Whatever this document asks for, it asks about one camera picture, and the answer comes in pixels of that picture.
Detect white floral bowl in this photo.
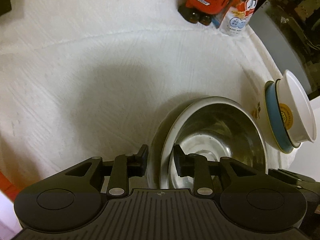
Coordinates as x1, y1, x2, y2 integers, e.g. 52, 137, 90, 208
275, 70, 317, 148

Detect stainless steel bowl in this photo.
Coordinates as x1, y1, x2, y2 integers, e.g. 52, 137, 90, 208
147, 96, 268, 189

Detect white towel cloth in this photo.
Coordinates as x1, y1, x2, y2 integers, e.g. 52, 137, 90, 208
0, 0, 295, 205

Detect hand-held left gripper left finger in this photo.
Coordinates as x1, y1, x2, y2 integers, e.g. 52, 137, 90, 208
65, 144, 150, 200

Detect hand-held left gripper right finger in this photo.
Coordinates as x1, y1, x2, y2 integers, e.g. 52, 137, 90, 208
173, 144, 253, 199

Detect red cereal bag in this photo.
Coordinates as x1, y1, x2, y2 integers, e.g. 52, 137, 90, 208
214, 0, 273, 35

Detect cream bowl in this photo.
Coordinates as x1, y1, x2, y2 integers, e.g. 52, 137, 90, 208
251, 99, 286, 153

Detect blue bowl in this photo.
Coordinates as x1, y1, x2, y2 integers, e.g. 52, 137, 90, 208
264, 81, 293, 153

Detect red robot toy figure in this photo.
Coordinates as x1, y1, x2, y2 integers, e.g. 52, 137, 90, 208
178, 0, 233, 26

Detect white microwave oven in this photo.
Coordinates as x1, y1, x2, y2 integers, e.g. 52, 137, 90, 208
247, 0, 320, 99

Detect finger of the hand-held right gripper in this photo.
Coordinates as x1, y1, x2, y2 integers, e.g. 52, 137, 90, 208
269, 169, 316, 187

